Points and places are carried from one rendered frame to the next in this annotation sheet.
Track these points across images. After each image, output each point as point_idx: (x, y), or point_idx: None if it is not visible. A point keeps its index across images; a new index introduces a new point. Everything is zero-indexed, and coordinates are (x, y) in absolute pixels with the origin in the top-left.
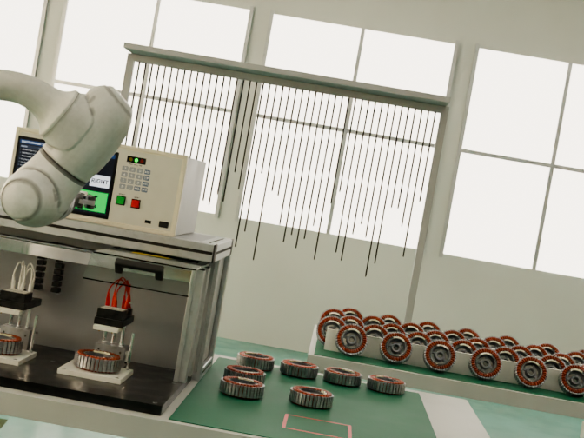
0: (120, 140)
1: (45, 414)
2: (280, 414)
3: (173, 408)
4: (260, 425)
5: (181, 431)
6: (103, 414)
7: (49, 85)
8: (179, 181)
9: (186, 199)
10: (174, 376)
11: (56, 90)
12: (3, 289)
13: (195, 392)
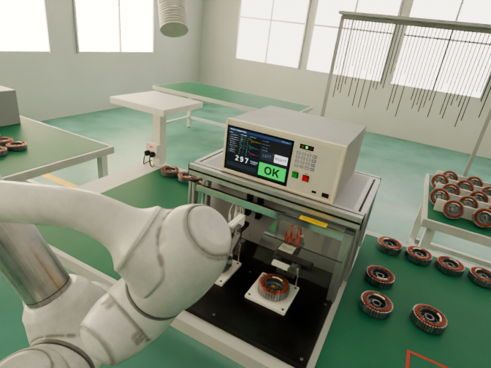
0: (211, 283)
1: (224, 351)
2: (402, 351)
3: (318, 348)
4: None
5: None
6: (261, 366)
7: (115, 211)
8: (338, 166)
9: (345, 169)
10: (326, 296)
11: (123, 219)
12: None
13: (340, 308)
